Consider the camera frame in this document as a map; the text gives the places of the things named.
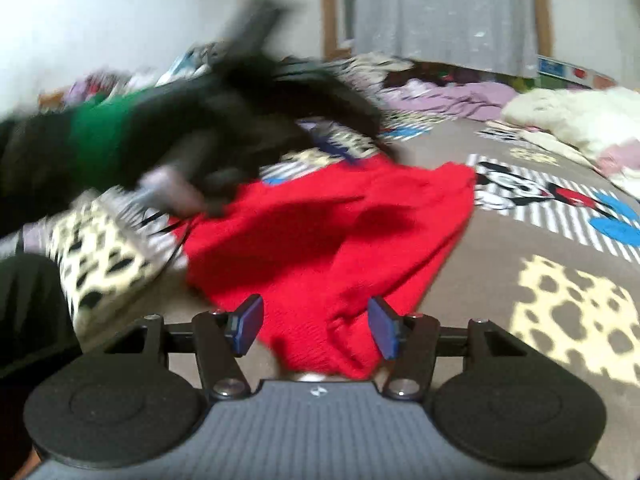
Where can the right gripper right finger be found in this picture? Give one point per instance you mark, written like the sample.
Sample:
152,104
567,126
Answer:
410,342

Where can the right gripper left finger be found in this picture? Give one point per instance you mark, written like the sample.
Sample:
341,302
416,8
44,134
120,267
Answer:
220,338

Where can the red knit sweater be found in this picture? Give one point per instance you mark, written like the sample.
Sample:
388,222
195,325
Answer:
317,248

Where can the green sleeved forearm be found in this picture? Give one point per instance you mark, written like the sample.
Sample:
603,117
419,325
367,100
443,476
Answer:
47,159

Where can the brown Mickey Mouse blanket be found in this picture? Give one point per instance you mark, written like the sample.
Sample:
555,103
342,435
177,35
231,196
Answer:
536,373

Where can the striped beige folded cloth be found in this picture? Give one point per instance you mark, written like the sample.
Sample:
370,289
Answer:
367,71

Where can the lilac crumpled bedsheet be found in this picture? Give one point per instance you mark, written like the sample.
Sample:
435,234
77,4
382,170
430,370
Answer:
480,101

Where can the cream quilted duvet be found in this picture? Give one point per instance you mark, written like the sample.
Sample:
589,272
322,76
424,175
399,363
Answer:
602,125

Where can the grey starry curtain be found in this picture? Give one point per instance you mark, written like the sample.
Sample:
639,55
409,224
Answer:
497,36

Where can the colourful picture board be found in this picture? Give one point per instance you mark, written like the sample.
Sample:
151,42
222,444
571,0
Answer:
558,75

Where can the wooden window frame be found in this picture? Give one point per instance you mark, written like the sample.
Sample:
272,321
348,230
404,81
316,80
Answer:
333,48

